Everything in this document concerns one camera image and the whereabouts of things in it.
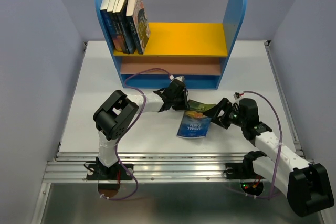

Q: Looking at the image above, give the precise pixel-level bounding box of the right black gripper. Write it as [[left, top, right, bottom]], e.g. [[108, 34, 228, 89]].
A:
[[201, 97, 246, 129]]

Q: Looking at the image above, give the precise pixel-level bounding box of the Animal Farm book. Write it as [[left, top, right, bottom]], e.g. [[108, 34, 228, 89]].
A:
[[176, 100, 216, 139]]

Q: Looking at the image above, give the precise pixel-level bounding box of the Little Women book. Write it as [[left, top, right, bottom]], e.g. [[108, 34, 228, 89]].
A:
[[126, 0, 151, 55]]

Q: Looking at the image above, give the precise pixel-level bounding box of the Nineteen Eighty-Four book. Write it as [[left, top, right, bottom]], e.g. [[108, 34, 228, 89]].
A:
[[121, 0, 136, 54]]

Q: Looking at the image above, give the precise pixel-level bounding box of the A Tale of Two Cities book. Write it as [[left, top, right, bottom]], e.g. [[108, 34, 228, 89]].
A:
[[107, 0, 123, 51]]

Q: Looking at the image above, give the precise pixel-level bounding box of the Jane Eyre book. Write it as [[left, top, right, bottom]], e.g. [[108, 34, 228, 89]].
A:
[[100, 0, 121, 50]]

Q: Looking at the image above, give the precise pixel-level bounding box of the Three Days to See book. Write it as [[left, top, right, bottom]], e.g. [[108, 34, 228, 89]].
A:
[[113, 0, 129, 54]]

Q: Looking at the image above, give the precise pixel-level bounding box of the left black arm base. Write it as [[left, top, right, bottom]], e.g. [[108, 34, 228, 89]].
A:
[[83, 162, 132, 182]]

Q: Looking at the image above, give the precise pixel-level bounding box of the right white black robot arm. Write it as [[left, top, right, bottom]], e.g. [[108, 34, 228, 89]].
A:
[[204, 98, 335, 217]]

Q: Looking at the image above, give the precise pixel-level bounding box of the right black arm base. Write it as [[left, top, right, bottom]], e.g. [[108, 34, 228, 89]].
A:
[[221, 161, 273, 180]]

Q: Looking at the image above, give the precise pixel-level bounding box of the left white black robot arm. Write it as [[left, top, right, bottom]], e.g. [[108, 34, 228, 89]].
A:
[[93, 76, 189, 179]]

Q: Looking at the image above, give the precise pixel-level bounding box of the blue and yellow bookshelf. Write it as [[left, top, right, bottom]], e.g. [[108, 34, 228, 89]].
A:
[[94, 0, 247, 89]]

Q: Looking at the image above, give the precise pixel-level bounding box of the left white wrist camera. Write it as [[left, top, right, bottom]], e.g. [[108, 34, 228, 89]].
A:
[[169, 74, 185, 82]]

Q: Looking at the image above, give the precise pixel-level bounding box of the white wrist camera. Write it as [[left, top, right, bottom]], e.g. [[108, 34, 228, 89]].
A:
[[169, 74, 185, 82], [234, 92, 245, 102]]

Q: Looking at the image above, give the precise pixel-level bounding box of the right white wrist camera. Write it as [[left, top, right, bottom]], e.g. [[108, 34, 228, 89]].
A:
[[234, 92, 245, 102]]

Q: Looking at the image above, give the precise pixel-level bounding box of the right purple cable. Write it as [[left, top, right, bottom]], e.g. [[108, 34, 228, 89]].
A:
[[243, 90, 284, 200]]

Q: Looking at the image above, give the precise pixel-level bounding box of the purple cable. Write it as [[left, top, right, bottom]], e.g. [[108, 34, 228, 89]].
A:
[[101, 68, 175, 201], [243, 90, 284, 200]]

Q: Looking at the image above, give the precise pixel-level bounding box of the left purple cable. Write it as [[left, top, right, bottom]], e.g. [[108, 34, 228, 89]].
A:
[[101, 68, 175, 201]]

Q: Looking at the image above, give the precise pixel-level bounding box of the aluminium mounting rail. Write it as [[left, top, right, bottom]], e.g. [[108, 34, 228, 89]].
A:
[[43, 153, 244, 183]]

